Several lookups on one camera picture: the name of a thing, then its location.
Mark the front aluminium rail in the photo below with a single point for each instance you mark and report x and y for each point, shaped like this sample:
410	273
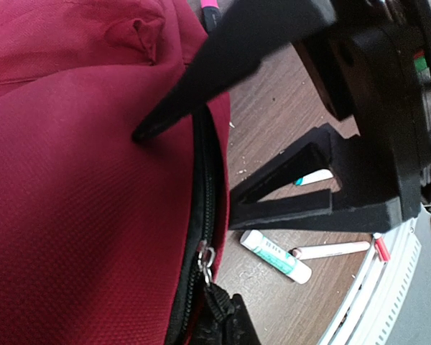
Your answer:
372	304

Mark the red backpack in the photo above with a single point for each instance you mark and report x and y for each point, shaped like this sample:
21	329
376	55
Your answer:
105	240

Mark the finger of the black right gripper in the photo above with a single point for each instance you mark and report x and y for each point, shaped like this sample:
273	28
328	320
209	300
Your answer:
248	32
309	201

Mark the black pink highlighter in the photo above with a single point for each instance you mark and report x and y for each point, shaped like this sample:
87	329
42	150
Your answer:
211	14

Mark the teal capped white marker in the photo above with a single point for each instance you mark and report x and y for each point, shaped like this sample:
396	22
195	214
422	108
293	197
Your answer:
314	177

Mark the white glue stick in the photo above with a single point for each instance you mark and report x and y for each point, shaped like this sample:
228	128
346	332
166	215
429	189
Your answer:
276	256

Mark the red capped white marker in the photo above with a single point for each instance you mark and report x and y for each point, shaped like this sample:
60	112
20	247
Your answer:
380	247

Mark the pink capped white marker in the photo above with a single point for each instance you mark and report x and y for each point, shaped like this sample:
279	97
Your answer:
329	250

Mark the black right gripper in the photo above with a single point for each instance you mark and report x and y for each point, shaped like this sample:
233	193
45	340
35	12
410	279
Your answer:
372	62

